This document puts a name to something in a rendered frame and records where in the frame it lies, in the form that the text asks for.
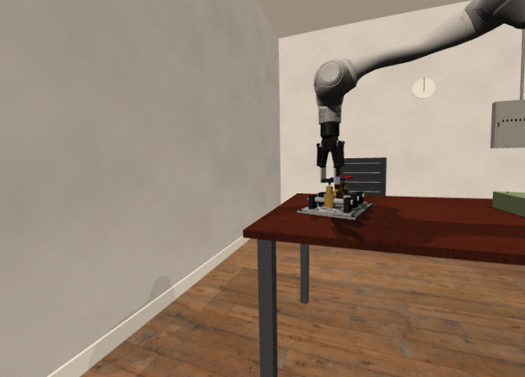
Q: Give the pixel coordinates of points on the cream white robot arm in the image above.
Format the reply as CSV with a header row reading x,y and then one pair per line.
x,y
333,80

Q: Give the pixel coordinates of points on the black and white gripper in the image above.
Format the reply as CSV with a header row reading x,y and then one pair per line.
x,y
330,143

